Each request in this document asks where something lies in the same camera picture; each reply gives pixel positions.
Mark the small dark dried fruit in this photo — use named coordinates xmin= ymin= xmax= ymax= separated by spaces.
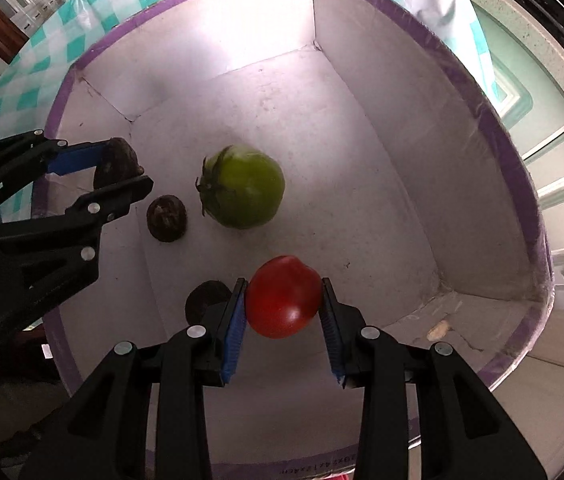
xmin=93 ymin=138 xmax=144 ymax=190

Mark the dark dried fruit with stem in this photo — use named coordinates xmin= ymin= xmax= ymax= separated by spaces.
xmin=146 ymin=194 xmax=187 ymax=243

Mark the dark brown dried fruit large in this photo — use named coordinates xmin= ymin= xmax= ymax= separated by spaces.
xmin=184 ymin=281 xmax=232 ymax=326

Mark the large green tomato front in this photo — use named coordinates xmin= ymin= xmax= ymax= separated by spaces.
xmin=195 ymin=144 xmax=285 ymax=230

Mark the large red tomato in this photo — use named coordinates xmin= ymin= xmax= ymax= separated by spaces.
xmin=245 ymin=256 xmax=322 ymax=339

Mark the teal checkered tablecloth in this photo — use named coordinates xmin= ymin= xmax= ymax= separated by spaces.
xmin=0 ymin=0 xmax=511 ymax=155

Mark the white kitchen cabinet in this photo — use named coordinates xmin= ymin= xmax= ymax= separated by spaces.
xmin=471 ymin=0 xmax=564 ymax=479

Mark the purple-edged cardboard box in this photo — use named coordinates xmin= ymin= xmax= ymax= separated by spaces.
xmin=31 ymin=0 xmax=556 ymax=480

